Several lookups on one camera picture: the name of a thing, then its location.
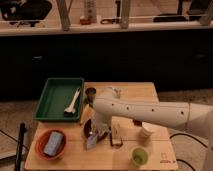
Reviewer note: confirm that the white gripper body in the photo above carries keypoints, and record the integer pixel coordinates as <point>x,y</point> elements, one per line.
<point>100,128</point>

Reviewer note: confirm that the grey towel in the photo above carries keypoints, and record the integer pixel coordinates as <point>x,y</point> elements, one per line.
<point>91,141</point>

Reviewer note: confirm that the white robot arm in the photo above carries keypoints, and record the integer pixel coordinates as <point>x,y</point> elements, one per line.
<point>193,118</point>

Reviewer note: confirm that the purple bowl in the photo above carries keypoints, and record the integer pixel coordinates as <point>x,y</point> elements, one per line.
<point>87,130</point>

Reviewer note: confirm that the orange bowl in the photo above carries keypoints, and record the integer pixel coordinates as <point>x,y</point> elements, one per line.
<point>42,141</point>

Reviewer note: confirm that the yellow banana toy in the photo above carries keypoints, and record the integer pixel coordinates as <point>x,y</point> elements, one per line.
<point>85,113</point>

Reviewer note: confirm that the white spoon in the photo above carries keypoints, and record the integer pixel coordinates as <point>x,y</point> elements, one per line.
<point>70,110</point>

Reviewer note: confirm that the dark brown scraps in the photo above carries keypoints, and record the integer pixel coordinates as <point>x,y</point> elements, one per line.
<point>137,123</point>

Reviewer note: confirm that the dark metal cup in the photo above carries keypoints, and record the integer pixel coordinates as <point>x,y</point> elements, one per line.
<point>90,93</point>

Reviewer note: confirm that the white paper cup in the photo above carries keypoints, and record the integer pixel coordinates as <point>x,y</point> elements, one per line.
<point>145,130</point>

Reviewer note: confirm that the green plastic cup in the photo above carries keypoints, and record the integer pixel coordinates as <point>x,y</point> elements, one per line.
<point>139,157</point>

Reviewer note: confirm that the green plastic tray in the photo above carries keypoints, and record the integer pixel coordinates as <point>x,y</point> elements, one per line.
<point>56,96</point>

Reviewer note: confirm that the black pole stand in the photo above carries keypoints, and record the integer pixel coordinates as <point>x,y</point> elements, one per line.
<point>18,158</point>

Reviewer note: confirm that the red object on shelf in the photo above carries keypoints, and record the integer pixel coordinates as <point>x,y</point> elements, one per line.
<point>84,21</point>

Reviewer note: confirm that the black office chair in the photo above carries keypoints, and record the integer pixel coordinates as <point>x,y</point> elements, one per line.
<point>30,12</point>

